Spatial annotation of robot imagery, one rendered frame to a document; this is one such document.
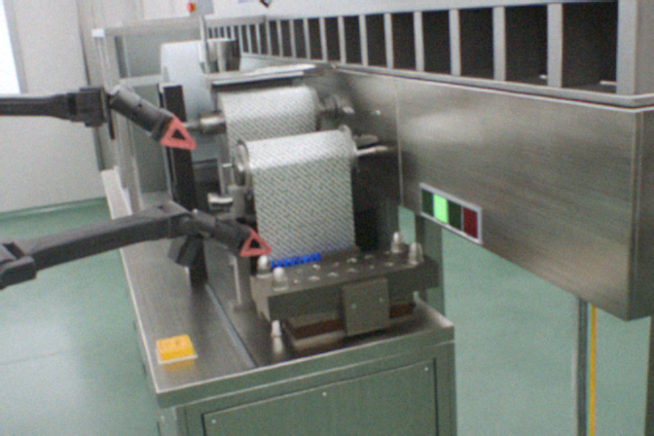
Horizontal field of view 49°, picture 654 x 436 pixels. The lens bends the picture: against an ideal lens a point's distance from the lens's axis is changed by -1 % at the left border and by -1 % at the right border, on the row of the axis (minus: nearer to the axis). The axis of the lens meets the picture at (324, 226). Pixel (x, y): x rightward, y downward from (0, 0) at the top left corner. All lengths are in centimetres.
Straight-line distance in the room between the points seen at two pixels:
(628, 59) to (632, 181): 16
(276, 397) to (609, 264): 77
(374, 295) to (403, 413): 29
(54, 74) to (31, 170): 92
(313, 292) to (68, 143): 580
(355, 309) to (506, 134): 54
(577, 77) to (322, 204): 77
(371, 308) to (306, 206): 30
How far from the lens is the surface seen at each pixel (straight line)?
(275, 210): 170
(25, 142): 724
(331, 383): 160
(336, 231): 176
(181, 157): 197
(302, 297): 156
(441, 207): 151
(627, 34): 104
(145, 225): 156
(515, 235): 130
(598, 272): 113
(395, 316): 167
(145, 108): 166
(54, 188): 730
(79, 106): 167
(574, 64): 117
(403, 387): 167
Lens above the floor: 159
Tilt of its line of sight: 16 degrees down
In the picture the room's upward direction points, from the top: 5 degrees counter-clockwise
